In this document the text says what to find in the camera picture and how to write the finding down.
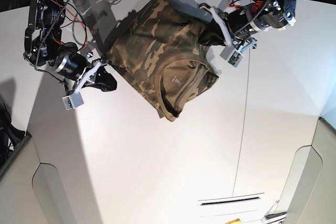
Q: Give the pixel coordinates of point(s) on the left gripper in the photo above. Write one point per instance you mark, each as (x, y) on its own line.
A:
(227, 29)

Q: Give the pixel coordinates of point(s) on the camouflage T-shirt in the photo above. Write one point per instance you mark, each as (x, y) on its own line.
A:
(160, 56)

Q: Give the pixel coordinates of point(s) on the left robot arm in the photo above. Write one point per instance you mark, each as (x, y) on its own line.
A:
(264, 14)

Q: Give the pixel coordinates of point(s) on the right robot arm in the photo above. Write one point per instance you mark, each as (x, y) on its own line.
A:
(46, 52)

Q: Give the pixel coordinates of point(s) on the black equipment at left edge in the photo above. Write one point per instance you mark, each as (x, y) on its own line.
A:
(10, 136)

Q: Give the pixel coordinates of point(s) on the yellow orange object bottom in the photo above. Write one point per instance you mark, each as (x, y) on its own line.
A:
(236, 221)

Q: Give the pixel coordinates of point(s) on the grey flat tool bottom right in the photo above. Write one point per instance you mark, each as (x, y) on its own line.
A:
(274, 218)

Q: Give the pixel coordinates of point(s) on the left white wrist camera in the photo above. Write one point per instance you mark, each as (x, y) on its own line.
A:
(232, 56)

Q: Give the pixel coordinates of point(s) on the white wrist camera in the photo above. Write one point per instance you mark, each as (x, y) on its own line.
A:
(232, 56)
(72, 101)

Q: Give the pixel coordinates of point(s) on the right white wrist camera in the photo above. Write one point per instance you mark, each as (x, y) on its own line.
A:
(72, 101)

